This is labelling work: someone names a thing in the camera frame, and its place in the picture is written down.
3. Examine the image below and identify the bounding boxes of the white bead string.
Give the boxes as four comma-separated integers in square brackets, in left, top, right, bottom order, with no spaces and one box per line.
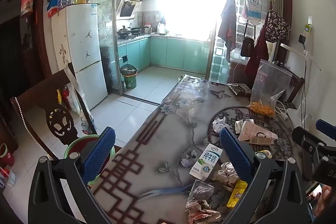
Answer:
[14,97,37,140]

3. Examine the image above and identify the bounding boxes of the red basin green rim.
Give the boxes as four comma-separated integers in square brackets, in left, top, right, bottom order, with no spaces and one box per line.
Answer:
[64,135,116,186]

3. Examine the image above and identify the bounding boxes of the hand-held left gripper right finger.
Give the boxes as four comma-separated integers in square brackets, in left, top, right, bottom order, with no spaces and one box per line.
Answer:
[219,127,314,224]

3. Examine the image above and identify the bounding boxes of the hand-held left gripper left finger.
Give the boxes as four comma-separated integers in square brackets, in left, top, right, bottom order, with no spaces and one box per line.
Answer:
[28,126,117,224]

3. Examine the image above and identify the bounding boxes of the dark red cloth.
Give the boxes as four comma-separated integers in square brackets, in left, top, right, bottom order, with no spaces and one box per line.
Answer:
[244,26,271,80]

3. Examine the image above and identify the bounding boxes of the carved wooden chair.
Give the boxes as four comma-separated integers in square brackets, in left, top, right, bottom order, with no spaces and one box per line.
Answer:
[10,62,98,161]

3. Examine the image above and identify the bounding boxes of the floral table cover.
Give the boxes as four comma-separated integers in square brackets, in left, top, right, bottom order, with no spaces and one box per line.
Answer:
[91,74,315,224]

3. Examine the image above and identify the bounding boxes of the black cable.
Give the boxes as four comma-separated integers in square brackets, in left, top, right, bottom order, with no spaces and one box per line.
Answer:
[299,43,309,130]

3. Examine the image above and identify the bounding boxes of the red wall hanging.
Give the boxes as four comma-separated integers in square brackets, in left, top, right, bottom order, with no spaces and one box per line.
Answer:
[20,0,36,17]

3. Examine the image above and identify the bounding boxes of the teal kitchen cabinets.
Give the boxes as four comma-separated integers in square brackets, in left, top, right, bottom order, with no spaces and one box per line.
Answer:
[117,36,213,73]

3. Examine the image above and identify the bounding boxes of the white printed hanging bag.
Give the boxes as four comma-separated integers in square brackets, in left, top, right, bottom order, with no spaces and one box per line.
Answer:
[241,0,263,25]

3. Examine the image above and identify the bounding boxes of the white refrigerator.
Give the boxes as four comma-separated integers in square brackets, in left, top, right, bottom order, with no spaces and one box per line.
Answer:
[51,2,109,110]

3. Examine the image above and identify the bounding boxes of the wall socket charger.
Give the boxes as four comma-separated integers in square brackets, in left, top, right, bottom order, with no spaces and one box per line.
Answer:
[304,17,314,34]

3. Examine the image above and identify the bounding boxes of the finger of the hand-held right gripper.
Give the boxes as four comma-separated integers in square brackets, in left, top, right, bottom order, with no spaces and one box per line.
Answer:
[315,119,336,141]
[292,126,322,153]

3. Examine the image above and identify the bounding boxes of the sliding glass door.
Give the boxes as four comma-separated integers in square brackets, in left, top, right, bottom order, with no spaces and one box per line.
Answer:
[80,0,122,96]

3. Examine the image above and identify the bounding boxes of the small black hanging bag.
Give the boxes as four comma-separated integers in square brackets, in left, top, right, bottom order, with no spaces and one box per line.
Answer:
[240,22,256,56]

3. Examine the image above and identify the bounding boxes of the white and green milk carton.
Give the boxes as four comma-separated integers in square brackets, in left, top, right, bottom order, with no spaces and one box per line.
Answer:
[189,143,223,180]

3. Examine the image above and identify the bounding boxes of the torn pink carton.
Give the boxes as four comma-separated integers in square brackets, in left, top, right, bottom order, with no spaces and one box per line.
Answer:
[234,118,279,145]

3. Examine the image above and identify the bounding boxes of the dark wooden chair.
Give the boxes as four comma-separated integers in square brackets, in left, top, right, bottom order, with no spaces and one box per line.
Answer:
[273,44,305,104]

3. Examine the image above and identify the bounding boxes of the black wok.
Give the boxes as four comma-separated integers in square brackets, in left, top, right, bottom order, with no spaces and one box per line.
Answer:
[117,26,133,37]

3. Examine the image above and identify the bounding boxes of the dark patterned hanging bag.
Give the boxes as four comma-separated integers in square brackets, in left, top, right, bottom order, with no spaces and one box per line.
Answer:
[264,2,291,43]

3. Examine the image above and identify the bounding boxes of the clear plastic wrapper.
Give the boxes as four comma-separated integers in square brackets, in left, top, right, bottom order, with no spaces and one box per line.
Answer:
[187,179,215,203]

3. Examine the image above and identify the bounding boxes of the range hood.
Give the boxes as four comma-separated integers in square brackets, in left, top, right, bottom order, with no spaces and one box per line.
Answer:
[119,0,143,18]

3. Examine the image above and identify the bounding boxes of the clear zip bag orange snacks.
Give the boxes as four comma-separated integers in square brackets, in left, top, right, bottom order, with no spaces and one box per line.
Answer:
[249,59,293,118]

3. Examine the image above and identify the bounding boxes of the black snack packet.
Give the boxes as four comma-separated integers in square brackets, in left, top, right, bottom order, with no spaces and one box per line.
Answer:
[227,83,252,97]

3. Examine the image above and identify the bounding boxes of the blue and orange box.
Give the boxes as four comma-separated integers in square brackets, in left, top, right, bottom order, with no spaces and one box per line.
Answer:
[47,0,66,18]

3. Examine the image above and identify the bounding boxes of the dark wooden door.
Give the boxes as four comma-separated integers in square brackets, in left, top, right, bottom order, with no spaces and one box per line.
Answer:
[0,0,53,122]

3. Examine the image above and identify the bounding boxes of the yellow snack packet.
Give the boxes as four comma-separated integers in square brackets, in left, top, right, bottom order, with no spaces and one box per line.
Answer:
[226,179,248,209]

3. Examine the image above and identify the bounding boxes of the crumpled foil wrapper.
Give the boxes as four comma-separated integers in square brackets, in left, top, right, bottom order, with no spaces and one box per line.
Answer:
[212,162,240,191]

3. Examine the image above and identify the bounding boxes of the person's right hand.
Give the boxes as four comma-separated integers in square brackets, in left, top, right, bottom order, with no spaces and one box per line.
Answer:
[322,183,334,202]

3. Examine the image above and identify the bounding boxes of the grey cloth strap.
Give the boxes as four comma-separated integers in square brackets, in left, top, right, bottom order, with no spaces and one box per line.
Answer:
[63,67,87,114]

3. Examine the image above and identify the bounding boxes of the green trash can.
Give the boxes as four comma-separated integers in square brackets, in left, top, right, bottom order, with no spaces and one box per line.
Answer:
[120,64,139,90]

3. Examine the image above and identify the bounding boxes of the plastic bottle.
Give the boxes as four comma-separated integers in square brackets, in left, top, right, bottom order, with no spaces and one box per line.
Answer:
[79,109,92,135]

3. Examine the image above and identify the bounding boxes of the crumpled red silver wrapper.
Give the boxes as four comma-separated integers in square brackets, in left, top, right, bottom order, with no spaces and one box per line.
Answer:
[185,199,222,223]

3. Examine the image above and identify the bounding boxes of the white printed paper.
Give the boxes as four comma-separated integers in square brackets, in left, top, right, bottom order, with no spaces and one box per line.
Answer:
[212,116,230,133]

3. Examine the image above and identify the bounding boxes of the red mug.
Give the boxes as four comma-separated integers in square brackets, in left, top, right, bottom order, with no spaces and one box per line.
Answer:
[0,143,15,168]

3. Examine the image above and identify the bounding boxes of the small blue white box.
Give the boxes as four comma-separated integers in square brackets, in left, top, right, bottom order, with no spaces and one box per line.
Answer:
[0,168,17,189]

